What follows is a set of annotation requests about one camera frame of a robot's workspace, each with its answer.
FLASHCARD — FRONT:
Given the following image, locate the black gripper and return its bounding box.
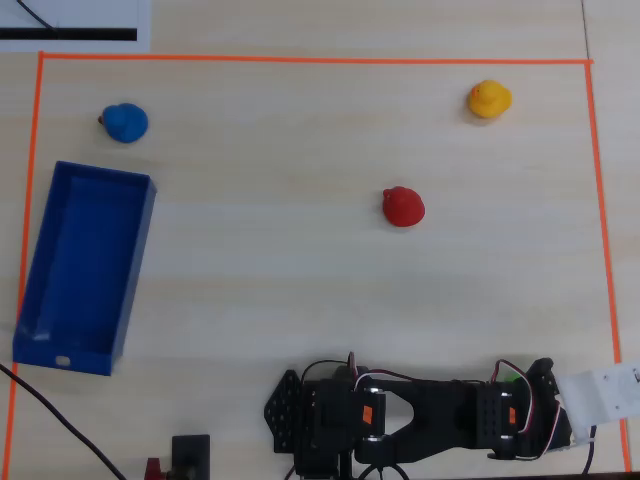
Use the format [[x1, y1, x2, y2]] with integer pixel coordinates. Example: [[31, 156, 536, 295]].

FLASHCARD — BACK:
[[525, 356, 575, 454]]

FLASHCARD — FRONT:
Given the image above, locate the yellow rubber duck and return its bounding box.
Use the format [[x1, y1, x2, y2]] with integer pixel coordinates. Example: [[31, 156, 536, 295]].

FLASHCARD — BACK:
[[467, 79, 514, 120]]

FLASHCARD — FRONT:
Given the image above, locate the blue rectangular open box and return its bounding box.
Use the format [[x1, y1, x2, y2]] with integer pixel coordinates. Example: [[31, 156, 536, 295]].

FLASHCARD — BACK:
[[11, 159, 159, 378]]

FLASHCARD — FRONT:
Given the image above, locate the blue rubber duck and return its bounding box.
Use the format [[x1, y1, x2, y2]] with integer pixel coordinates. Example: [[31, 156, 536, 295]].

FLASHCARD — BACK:
[[97, 102, 150, 145]]

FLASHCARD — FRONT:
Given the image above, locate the orange tape line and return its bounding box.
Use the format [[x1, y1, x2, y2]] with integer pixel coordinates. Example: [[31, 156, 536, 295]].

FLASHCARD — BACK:
[[37, 51, 595, 67], [583, 59, 632, 474], [3, 51, 47, 480]]

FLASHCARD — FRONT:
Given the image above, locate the red toy ball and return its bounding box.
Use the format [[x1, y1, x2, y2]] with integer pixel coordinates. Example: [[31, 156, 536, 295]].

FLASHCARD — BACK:
[[382, 185, 427, 229]]

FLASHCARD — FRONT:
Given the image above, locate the white paper label black bar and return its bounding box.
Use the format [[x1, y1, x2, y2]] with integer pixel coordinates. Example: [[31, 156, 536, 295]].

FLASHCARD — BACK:
[[0, 0, 152, 54]]

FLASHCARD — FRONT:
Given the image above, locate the white gripper camera box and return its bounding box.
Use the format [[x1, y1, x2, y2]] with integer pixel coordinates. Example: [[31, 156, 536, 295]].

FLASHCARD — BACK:
[[555, 361, 640, 447]]

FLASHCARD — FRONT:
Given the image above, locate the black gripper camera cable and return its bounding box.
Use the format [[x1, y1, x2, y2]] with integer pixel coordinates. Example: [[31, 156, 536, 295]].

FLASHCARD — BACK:
[[581, 424, 600, 475]]

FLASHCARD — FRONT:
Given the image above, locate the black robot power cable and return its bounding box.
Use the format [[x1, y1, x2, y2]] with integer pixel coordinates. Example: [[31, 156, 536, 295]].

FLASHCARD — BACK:
[[349, 462, 412, 480]]

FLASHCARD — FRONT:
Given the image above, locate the black camera stand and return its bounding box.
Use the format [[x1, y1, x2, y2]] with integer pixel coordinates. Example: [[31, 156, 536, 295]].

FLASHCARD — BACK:
[[170, 434, 212, 480]]

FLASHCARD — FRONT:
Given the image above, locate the thick black stand cable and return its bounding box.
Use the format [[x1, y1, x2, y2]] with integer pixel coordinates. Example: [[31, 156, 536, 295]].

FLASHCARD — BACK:
[[0, 363, 129, 480]]

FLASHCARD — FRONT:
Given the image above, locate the thin black cable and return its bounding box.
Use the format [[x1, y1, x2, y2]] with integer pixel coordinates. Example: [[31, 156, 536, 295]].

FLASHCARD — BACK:
[[16, 0, 60, 31]]

